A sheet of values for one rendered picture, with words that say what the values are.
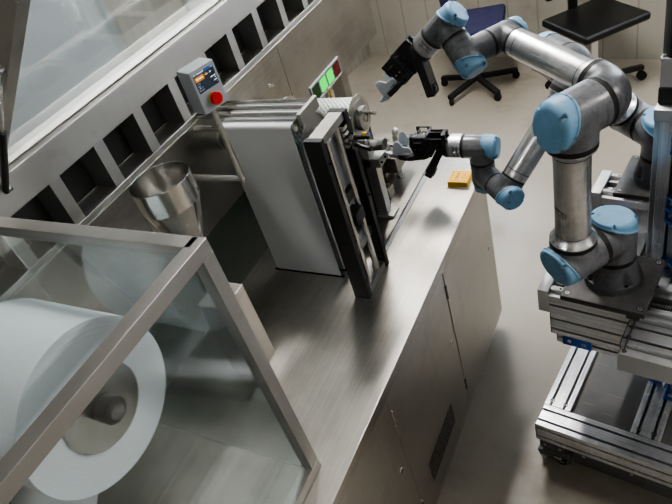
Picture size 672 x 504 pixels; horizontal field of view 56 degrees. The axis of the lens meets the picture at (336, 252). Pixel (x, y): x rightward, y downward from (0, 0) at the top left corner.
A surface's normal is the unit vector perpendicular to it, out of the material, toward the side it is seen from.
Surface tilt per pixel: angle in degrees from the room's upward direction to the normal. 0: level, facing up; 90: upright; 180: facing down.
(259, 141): 90
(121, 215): 90
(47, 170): 90
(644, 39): 90
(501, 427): 0
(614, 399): 0
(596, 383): 0
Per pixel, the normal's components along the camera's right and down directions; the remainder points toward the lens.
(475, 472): -0.25, -0.75
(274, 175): -0.41, 0.66
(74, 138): 0.88, 0.09
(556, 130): -0.89, 0.37
